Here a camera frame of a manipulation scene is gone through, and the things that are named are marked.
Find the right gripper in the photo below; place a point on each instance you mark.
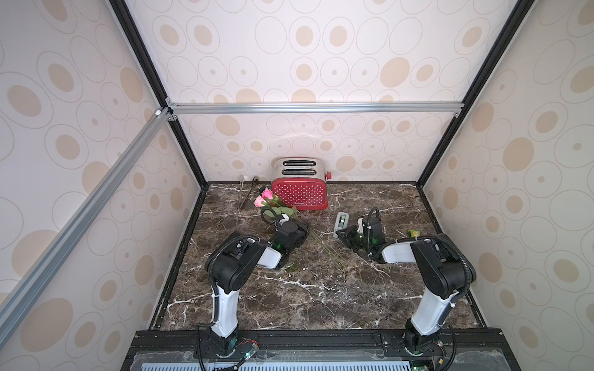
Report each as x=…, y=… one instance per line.
x=355, y=234

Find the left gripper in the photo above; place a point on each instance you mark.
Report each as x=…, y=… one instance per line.
x=302, y=230

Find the white tape dispenser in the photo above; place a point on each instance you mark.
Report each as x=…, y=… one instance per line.
x=341, y=222

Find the peach rose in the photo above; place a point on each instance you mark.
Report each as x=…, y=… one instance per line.
x=332, y=253

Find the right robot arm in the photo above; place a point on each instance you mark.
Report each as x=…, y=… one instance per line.
x=446, y=272

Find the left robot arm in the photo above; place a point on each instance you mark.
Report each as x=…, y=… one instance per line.
x=232, y=264

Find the red polka dot toaster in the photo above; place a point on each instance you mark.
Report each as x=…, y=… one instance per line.
x=301, y=183

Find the metal tongs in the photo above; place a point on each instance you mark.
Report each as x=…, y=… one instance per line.
x=245, y=196

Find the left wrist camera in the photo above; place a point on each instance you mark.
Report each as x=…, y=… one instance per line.
x=281, y=219

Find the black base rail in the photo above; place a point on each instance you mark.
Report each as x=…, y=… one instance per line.
x=458, y=349

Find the horizontal aluminium rail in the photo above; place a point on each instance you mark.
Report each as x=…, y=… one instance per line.
x=319, y=108

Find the diagonal aluminium rail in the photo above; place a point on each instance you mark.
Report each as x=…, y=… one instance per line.
x=27, y=292

